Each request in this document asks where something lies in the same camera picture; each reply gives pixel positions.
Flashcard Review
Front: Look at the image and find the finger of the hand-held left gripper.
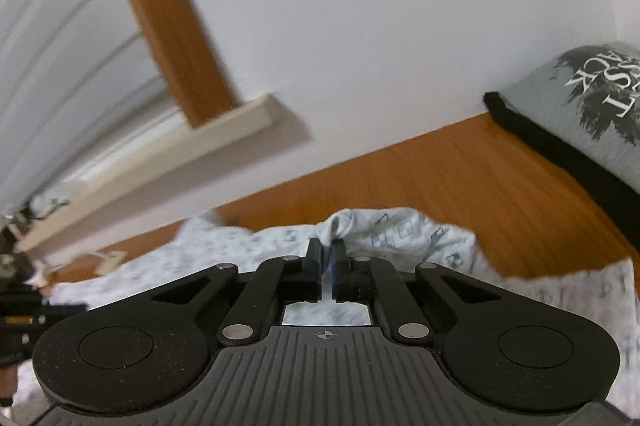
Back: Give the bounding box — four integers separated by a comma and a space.
32, 302, 89, 326

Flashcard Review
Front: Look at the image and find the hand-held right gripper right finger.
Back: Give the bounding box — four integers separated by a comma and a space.
330, 240, 501, 346

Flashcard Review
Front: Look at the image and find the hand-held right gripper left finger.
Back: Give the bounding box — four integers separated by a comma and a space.
150, 238, 323, 344

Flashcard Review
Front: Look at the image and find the white patterned shirt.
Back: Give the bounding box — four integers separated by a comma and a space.
10, 206, 640, 424

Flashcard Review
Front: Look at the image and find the beige window sill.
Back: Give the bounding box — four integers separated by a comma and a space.
15, 93, 312, 257

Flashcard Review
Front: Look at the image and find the black folded garment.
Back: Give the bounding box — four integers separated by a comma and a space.
482, 92, 640, 229

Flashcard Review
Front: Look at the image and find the white window blind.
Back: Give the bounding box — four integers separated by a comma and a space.
0, 0, 187, 211

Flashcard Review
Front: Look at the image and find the grey printed t-shirt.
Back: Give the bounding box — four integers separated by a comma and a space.
500, 40, 640, 195

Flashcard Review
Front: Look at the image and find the wooden window frame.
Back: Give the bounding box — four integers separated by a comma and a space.
97, 0, 242, 129

